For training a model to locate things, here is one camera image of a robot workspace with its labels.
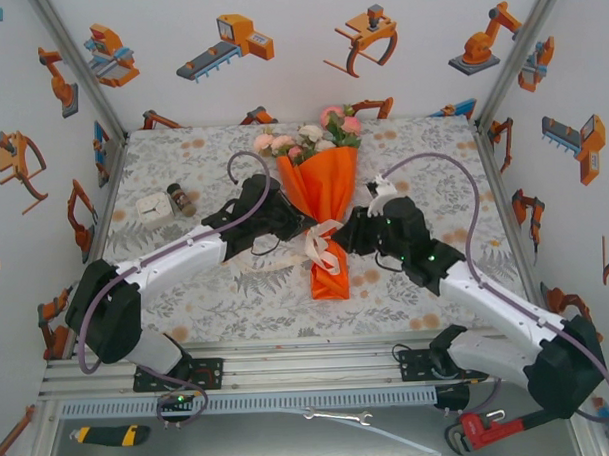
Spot cream ribbon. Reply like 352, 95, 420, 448
246, 219, 346, 280

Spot orange wrapping paper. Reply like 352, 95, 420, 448
275, 145, 366, 303

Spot fake flower bouquet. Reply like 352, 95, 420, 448
251, 103, 364, 167

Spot brown spice jar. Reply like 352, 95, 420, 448
165, 181, 194, 217

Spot floral patterned tablecloth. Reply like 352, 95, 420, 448
74, 112, 545, 347

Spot small white cube clock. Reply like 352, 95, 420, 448
134, 193, 178, 231

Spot aluminium extrusion base rails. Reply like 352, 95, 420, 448
35, 327, 584, 401

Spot small black box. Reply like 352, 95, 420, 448
432, 381, 472, 416

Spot silver open-end wrench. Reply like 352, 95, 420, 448
303, 405, 375, 429

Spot small circuit board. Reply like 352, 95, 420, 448
157, 389, 198, 412

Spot red pipe wrench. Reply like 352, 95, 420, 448
443, 406, 573, 456

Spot grey metal shelf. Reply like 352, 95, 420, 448
40, 400, 599, 456

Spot yellow black utility knife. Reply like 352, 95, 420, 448
68, 422, 152, 451

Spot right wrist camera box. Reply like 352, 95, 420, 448
365, 172, 401, 213

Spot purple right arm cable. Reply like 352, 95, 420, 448
379, 145, 609, 432

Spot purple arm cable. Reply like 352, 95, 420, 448
71, 149, 281, 432
379, 145, 609, 432

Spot aluminium table edge rail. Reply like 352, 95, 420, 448
473, 118, 557, 336
55, 133, 138, 361

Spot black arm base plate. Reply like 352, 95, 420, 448
398, 346, 491, 385
132, 357, 226, 394

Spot grey slotted cable duct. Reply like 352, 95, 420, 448
57, 386, 440, 421

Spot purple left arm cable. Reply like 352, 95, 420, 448
71, 149, 281, 432

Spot aluminium frame post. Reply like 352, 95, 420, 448
25, 0, 130, 143
469, 0, 575, 128

